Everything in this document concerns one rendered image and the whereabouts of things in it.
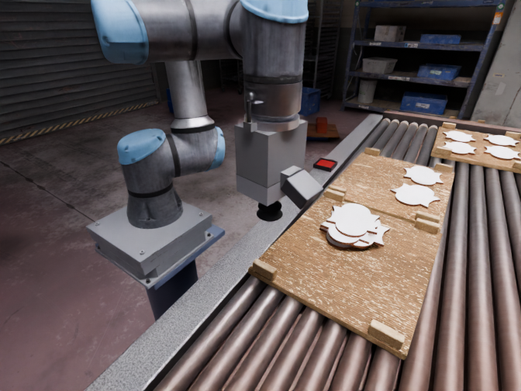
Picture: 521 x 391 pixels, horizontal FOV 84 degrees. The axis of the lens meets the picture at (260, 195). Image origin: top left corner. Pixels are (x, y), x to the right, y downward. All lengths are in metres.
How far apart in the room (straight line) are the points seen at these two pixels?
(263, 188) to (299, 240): 0.40
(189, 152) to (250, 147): 0.39
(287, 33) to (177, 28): 0.14
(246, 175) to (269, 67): 0.15
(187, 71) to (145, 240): 0.42
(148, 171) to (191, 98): 0.21
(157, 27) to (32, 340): 1.84
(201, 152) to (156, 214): 0.20
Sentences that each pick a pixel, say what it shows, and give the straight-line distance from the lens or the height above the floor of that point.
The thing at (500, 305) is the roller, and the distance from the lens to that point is 0.84.
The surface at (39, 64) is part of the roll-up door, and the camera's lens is 5.13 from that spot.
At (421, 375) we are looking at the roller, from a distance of 0.64.
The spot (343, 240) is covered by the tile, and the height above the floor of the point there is 0.97.
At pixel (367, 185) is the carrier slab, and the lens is 1.07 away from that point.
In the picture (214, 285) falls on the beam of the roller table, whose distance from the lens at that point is 0.70.
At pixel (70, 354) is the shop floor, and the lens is 1.90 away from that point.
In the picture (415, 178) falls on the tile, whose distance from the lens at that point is 1.17.
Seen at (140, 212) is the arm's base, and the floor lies 1.00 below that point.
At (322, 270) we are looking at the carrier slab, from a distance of 0.71.
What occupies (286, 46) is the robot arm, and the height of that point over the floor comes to 1.41.
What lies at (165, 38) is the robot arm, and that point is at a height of 1.41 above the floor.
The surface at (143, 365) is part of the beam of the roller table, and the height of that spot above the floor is 0.92.
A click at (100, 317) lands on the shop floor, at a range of 1.98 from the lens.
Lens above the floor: 1.44
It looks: 32 degrees down
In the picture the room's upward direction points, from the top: straight up
